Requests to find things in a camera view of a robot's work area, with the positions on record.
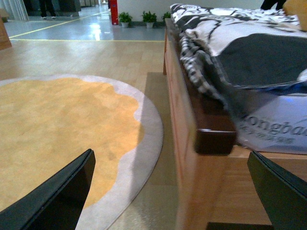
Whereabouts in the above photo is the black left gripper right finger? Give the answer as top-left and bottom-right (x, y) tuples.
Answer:
(247, 151), (307, 230)

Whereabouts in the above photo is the right potted green plant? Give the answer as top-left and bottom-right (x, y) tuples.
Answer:
(161, 11), (171, 22)

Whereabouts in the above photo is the person in black trousers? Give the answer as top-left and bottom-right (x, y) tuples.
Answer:
(39, 0), (56, 20)

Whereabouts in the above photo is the left potted green plant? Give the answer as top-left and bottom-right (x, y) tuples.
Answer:
(118, 12), (132, 28)

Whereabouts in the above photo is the red pillar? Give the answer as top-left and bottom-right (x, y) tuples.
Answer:
(108, 0), (119, 25)

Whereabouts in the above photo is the potted green plant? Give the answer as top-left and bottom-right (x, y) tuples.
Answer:
(161, 11), (171, 22)
(142, 11), (157, 29)
(118, 12), (132, 28)

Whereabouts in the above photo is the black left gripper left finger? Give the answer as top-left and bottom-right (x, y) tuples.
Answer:
(0, 149), (95, 230)

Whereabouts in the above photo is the middle potted green plant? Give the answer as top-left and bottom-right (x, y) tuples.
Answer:
(142, 11), (157, 29)

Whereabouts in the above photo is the black white patterned blanket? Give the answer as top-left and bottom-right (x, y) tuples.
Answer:
(170, 3), (307, 126)

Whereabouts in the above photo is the white mattress with lettering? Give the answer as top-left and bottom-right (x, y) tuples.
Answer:
(236, 89), (307, 155)

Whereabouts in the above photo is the wooden bed frame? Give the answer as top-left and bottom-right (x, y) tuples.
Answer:
(164, 20), (307, 230)

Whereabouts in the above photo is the round yellow grey rug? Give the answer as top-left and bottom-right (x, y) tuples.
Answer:
(0, 74), (164, 230)

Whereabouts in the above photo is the wooden cabinet at left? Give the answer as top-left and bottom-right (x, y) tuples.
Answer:
(0, 8), (12, 50)

